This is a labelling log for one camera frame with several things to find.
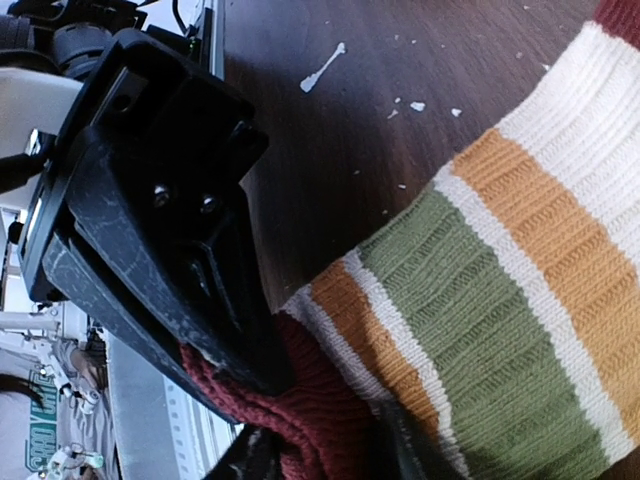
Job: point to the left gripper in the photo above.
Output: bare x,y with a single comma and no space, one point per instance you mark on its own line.
138,216

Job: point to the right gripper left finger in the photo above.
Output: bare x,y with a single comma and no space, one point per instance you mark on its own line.
253,455

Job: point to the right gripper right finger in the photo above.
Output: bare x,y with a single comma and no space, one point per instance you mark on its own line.
401,451

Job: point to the beige brown striped long sock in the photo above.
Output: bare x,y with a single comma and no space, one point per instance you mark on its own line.
500,308

